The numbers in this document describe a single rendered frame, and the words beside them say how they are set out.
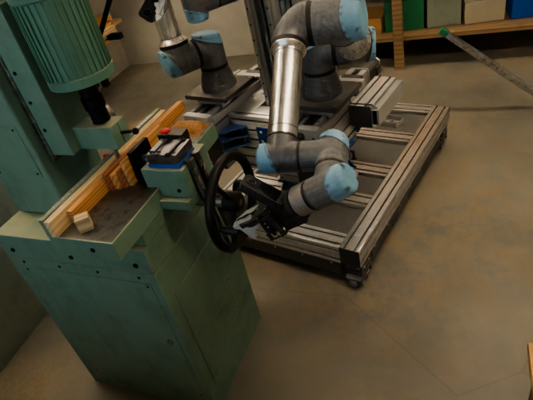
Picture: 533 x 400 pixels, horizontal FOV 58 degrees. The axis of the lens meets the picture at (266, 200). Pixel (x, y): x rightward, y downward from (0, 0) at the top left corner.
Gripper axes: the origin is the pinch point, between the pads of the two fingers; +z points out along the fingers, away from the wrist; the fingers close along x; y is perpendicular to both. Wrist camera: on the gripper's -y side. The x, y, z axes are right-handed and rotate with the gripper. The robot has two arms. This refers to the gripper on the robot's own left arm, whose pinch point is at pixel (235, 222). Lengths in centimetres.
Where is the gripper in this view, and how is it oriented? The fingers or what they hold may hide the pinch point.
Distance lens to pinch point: 126.1
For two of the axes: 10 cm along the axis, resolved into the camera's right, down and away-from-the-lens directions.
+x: 3.4, -6.1, 7.2
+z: -7.0, 3.5, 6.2
